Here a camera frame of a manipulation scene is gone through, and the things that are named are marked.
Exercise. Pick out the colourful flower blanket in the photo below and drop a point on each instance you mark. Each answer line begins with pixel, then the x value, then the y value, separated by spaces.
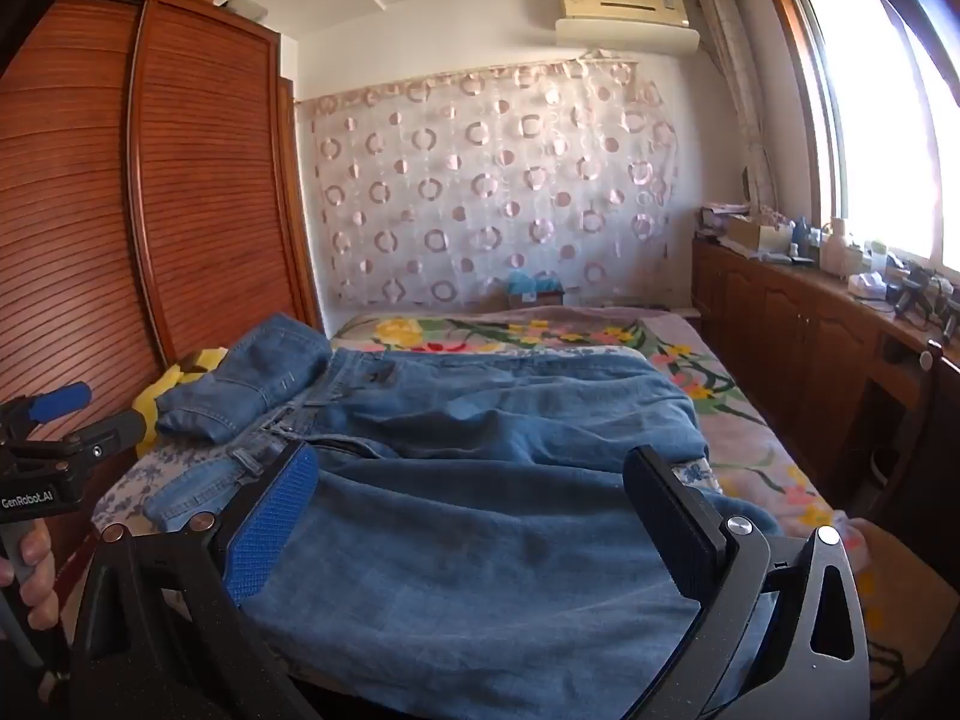
pixel 750 420

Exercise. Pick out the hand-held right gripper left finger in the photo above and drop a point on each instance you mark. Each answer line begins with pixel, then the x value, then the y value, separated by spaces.
pixel 277 517

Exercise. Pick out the white window curtain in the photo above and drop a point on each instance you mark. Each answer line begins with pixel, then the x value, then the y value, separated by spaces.
pixel 739 90

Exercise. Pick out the black tools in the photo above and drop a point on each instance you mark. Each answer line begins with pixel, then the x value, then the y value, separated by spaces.
pixel 926 296

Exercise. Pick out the sheer circle pattern curtain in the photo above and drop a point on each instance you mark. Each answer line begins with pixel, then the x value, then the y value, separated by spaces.
pixel 487 187

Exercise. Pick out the person's left hand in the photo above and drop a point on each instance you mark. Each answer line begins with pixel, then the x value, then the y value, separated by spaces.
pixel 37 570

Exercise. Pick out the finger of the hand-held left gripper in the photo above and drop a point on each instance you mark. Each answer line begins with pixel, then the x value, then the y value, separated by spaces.
pixel 105 435
pixel 60 401

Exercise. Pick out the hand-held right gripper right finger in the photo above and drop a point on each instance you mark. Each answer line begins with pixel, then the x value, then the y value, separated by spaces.
pixel 667 517

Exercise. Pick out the white blue floral bed sheet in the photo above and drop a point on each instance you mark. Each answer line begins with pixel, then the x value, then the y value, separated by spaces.
pixel 127 495

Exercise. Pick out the yellow plush toy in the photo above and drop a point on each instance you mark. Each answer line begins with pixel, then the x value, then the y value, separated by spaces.
pixel 176 382

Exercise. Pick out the window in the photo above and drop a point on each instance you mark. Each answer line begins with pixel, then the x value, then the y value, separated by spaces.
pixel 885 127

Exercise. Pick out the wooden louvred wardrobe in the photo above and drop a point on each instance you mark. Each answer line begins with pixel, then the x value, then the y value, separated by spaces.
pixel 187 202

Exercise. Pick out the wall air conditioner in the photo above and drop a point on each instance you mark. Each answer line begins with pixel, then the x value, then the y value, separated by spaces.
pixel 622 7

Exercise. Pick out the white bottle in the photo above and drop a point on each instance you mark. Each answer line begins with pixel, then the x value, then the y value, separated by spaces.
pixel 838 247

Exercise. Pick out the blue denim pants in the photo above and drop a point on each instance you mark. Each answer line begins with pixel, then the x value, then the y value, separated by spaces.
pixel 487 502
pixel 247 375

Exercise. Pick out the open cardboard box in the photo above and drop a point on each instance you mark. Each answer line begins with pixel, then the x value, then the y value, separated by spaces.
pixel 757 234

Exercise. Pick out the light blue bag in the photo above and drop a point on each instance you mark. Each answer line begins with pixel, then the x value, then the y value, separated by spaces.
pixel 532 281

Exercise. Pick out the folded blue denim pants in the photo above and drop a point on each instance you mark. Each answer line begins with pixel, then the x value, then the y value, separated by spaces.
pixel 247 375

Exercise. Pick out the blue bottle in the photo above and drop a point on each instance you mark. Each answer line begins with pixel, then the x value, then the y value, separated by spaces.
pixel 800 236

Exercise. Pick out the small cardboard box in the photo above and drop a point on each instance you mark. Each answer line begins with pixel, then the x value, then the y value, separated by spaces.
pixel 540 300

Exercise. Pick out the low wooden cabinet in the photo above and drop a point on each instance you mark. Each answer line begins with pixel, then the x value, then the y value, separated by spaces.
pixel 787 330

